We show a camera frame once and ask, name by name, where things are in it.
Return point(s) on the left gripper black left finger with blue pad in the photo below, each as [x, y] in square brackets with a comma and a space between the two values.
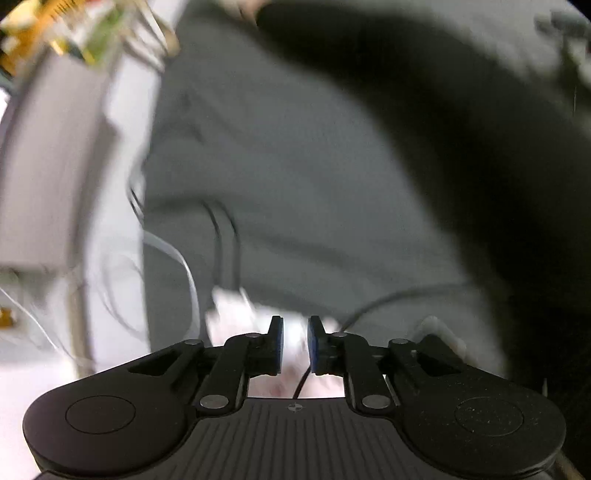
[129, 418]

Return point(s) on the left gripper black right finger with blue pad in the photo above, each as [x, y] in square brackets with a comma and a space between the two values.
[459, 419]

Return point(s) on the pink floral garment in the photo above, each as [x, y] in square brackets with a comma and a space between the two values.
[234, 314]

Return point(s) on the grey cardboard box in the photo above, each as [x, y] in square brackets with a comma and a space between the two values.
[54, 136]

